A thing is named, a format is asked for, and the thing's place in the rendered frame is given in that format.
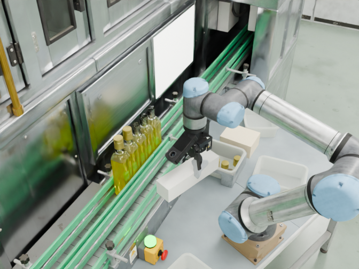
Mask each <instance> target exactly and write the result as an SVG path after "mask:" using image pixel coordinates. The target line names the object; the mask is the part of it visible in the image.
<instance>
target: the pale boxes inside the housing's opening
mask: <svg viewBox="0 0 359 269"><path fill-rule="evenodd" d="M232 4H233V5H234V9H235V12H236V14H239V9H240V3H237V2H232V1H226V0H219V3H218V20H217V30H220V31H225V32H228V31H229V30H230V29H231V28H232V27H233V26H234V25H235V24H236V23H237V22H238V20H239V17H235V16H234V15H233V13H232ZM257 7H258V6H254V5H251V7H250V12H249V21H248V30H250V31H255V24H256V15H257Z"/></svg>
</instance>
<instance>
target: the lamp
mask: <svg viewBox="0 0 359 269"><path fill-rule="evenodd" d="M144 244H145V246H146V247H147V248H149V249H151V248H154V247H155V246H156V245H157V241H156V238H155V236H153V235H148V236H147V237H146V238H145V240H144Z"/></svg>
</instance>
